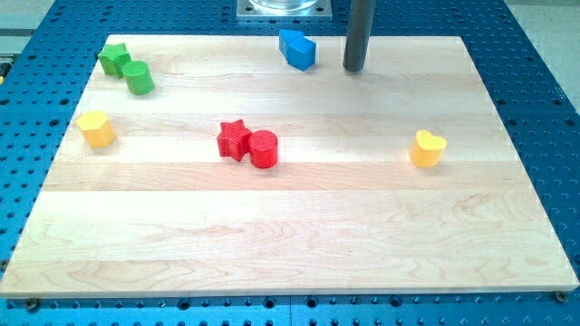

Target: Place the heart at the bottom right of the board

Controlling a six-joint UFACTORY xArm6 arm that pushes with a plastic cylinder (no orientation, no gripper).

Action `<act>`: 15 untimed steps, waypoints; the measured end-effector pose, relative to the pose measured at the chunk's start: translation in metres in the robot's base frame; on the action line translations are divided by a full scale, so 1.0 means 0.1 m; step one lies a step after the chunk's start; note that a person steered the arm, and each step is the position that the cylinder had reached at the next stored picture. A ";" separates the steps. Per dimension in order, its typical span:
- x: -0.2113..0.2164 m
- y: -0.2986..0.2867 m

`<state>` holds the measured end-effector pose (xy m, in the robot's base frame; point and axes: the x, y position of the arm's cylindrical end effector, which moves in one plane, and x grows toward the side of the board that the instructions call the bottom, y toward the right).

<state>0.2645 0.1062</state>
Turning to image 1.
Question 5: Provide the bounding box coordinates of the blue cube block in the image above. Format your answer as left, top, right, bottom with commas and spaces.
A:
285, 37, 316, 71

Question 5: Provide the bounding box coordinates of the yellow hexagon block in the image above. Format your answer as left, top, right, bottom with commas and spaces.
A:
76, 110, 116, 149

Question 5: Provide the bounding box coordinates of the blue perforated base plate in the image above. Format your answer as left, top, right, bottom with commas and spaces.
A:
1, 0, 579, 325

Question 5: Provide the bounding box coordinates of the green cylinder block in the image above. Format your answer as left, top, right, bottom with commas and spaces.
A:
122, 61, 154, 95

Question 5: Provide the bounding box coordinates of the light wooden board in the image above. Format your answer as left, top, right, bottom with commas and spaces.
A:
1, 34, 578, 299

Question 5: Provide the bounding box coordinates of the yellow heart block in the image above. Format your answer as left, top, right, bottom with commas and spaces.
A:
410, 129, 448, 168

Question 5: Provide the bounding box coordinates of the red cylinder block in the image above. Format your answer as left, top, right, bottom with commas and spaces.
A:
248, 130, 277, 168

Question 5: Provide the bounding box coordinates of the green star block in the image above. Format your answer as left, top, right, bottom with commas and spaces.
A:
98, 43, 131, 79

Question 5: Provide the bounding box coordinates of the red star block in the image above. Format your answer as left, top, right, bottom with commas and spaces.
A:
217, 120, 252, 161

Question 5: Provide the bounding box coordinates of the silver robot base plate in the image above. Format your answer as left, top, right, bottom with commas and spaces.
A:
236, 0, 333, 20

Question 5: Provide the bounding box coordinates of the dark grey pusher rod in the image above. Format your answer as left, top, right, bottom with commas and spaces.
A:
343, 0, 376, 72

